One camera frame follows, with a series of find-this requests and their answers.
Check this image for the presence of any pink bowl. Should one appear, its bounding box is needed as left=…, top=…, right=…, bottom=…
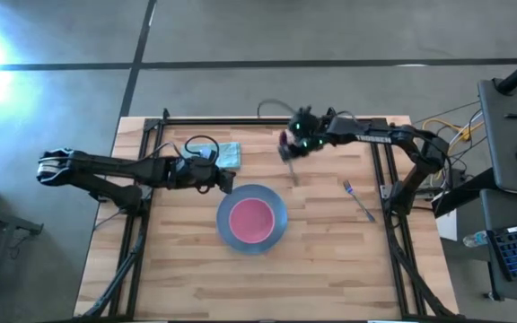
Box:
left=228, top=197, right=276, bottom=245

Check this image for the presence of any black desk support beam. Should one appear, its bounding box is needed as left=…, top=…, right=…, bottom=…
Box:
left=432, top=168, right=497, bottom=220

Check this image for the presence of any grey desk top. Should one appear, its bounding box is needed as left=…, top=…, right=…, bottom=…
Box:
left=477, top=76, right=517, bottom=198

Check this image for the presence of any teal folded cloth napkin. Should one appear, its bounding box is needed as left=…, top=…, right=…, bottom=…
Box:
left=180, top=141, right=243, bottom=170

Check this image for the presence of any clear plastic water bottle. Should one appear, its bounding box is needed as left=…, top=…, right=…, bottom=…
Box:
left=461, top=230, right=489, bottom=249

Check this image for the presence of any iridescent spoon with green handle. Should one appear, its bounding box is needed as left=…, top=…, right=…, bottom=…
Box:
left=280, top=133, right=301, bottom=188

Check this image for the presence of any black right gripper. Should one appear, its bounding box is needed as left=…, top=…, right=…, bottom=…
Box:
left=279, top=106, right=334, bottom=162

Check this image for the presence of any dark grey low desk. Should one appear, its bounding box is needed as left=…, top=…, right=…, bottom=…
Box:
left=479, top=188, right=517, bottom=302

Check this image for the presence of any black aluminium table frame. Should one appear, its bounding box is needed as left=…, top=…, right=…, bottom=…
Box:
left=72, top=107, right=460, bottom=320

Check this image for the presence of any blue-grey round plate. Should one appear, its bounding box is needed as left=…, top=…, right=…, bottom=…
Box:
left=215, top=183, right=289, bottom=256

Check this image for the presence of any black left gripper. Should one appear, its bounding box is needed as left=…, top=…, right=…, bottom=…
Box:
left=168, top=154, right=237, bottom=195

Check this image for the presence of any iridescent fork with green handle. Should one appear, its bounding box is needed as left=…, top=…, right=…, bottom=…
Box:
left=342, top=179, right=377, bottom=223

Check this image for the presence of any yellow cable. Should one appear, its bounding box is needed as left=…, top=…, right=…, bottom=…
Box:
left=422, top=117, right=485, bottom=180

